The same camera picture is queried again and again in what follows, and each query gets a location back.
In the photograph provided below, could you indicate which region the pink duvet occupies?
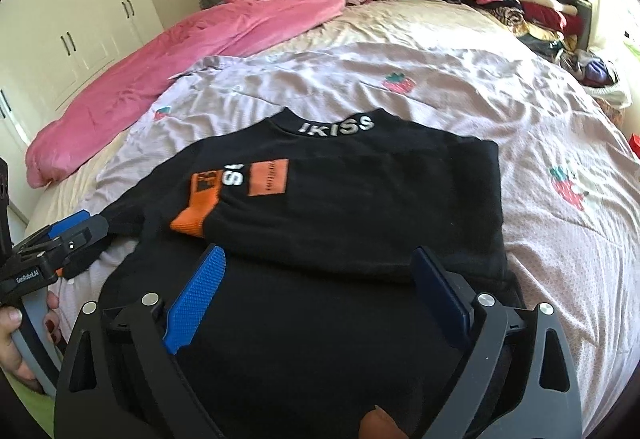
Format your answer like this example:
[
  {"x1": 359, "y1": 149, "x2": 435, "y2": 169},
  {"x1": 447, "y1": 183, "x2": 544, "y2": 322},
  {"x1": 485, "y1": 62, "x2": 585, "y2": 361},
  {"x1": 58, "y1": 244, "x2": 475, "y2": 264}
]
[{"x1": 25, "y1": 0, "x2": 347, "y2": 190}]

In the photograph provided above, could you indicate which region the person's left hand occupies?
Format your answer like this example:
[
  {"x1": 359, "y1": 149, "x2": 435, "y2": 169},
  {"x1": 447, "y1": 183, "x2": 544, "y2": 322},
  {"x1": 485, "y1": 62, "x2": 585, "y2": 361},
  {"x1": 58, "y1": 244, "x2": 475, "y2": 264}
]
[{"x1": 0, "y1": 291, "x2": 64, "y2": 393}]

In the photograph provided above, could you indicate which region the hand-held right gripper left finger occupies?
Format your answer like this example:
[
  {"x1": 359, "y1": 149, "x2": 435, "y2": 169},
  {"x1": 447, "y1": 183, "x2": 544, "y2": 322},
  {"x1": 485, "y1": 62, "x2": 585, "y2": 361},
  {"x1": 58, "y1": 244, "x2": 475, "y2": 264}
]
[{"x1": 54, "y1": 244, "x2": 228, "y2": 439}]

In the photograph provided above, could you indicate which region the strawberry print pink blanket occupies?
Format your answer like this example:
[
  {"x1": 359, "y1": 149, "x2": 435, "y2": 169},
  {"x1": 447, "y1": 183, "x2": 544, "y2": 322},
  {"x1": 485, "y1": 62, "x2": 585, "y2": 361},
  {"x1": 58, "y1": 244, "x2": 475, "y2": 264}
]
[{"x1": 57, "y1": 41, "x2": 640, "y2": 439}]

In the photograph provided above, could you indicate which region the white wardrobe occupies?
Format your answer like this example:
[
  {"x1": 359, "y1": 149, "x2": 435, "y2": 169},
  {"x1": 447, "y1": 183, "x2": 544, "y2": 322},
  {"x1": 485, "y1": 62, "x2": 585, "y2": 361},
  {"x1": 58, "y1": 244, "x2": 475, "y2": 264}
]
[{"x1": 0, "y1": 0, "x2": 166, "y2": 220}]

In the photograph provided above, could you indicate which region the yellow-green garment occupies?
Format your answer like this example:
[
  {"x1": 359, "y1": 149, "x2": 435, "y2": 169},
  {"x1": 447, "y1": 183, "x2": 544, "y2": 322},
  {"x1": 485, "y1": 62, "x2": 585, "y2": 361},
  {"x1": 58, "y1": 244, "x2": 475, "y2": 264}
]
[{"x1": 0, "y1": 369, "x2": 58, "y2": 439}]

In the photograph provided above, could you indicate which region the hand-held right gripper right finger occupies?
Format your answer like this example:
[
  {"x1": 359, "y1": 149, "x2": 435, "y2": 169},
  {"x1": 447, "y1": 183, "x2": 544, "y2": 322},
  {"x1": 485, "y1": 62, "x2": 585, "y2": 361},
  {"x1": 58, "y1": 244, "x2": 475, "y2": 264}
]
[{"x1": 410, "y1": 246, "x2": 584, "y2": 439}]

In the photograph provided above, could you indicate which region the black sweater with orange patches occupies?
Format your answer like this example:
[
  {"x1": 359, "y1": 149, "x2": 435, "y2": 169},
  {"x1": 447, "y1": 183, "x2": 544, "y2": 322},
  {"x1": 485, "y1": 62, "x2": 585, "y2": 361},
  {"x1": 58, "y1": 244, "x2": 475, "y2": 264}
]
[{"x1": 57, "y1": 108, "x2": 526, "y2": 439}]

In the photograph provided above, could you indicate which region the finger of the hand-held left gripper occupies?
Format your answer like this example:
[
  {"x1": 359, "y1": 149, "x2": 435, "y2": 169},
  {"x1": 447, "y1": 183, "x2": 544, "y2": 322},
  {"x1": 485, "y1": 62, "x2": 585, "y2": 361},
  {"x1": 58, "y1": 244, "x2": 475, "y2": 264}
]
[
  {"x1": 56, "y1": 215, "x2": 110, "y2": 281},
  {"x1": 47, "y1": 211, "x2": 92, "y2": 241}
]

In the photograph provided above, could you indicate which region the white bag of clothes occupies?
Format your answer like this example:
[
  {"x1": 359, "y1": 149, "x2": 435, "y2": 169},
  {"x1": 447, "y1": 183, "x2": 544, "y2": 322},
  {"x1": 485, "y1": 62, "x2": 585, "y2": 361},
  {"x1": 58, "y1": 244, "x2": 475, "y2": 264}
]
[{"x1": 560, "y1": 48, "x2": 633, "y2": 108}]

